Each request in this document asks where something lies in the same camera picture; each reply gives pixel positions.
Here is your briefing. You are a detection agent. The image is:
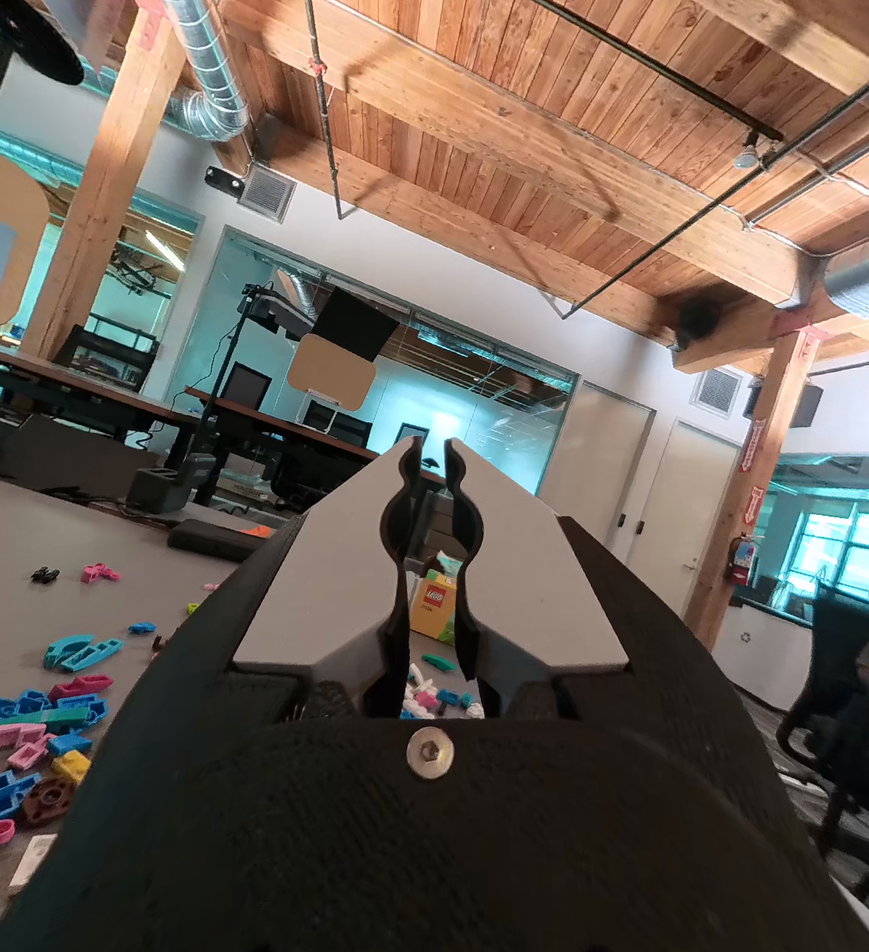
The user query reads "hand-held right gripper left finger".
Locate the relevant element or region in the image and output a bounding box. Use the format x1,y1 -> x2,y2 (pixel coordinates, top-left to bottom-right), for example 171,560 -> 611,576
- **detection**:
233,436 -> 424,719

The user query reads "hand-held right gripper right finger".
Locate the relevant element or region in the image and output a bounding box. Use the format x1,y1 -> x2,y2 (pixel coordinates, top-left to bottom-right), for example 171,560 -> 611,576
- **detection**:
444,437 -> 630,719

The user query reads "wooden office desk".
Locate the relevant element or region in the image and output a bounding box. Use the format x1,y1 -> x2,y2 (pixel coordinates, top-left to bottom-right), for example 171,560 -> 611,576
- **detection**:
183,385 -> 446,514
0,333 -> 208,477

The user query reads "grey desk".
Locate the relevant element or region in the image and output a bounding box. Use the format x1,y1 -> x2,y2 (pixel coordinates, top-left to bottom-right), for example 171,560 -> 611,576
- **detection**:
0,465 -> 489,952

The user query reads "colourful toy set box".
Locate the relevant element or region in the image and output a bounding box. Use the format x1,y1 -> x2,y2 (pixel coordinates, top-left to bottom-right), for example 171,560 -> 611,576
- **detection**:
409,549 -> 459,645

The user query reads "black office chair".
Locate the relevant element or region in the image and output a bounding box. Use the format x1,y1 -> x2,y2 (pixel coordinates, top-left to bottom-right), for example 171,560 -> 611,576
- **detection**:
271,446 -> 353,514
775,579 -> 869,904

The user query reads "black power adapter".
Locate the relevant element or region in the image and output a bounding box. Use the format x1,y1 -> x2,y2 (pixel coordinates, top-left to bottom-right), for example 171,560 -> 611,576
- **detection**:
167,518 -> 266,564

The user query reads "white door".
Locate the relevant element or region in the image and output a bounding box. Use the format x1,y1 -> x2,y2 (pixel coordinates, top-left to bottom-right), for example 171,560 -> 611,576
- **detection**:
537,381 -> 656,568
626,418 -> 742,617

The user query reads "black charging dock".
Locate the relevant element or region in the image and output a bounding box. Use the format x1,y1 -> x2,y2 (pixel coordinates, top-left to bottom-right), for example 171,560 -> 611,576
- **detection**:
126,452 -> 217,516

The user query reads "red fire extinguisher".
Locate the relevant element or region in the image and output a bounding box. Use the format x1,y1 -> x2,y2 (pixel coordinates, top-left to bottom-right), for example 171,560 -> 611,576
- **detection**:
726,533 -> 760,586

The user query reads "small black monitor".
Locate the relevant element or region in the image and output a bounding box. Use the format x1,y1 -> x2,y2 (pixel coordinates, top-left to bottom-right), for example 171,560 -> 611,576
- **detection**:
220,360 -> 273,412

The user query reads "black square panel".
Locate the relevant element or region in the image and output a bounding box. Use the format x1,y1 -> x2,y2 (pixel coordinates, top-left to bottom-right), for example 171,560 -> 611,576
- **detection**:
314,286 -> 401,363

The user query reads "pile of colourful toy bricks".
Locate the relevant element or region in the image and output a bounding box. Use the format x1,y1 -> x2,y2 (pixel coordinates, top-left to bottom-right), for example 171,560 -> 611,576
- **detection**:
0,623 -> 489,895

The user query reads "black ceiling pipe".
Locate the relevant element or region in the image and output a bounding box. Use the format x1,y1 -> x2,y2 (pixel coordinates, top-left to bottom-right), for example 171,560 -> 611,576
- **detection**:
564,51 -> 869,321

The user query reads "grey sprinkler pipe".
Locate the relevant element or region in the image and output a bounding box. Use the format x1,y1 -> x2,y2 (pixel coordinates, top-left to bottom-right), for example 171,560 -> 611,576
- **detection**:
302,0 -> 348,222

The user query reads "black pole stand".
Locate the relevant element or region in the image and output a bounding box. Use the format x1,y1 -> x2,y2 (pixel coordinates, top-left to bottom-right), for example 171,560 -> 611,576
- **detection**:
0,0 -> 87,142

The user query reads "wall vent grille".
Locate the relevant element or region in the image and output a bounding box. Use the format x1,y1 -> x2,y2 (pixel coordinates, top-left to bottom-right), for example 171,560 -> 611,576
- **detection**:
690,367 -> 745,419
237,164 -> 299,226

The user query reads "black camera tripod rig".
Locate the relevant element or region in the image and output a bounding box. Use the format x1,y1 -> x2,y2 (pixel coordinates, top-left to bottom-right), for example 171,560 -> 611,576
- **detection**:
211,283 -> 318,466

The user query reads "wooden post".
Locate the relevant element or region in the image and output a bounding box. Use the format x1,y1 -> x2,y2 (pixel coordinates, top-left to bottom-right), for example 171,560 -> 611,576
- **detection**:
683,327 -> 823,635
19,0 -> 188,359

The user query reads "black track light rail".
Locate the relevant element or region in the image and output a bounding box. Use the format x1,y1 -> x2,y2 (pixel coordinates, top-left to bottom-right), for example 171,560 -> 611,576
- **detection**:
534,0 -> 786,174

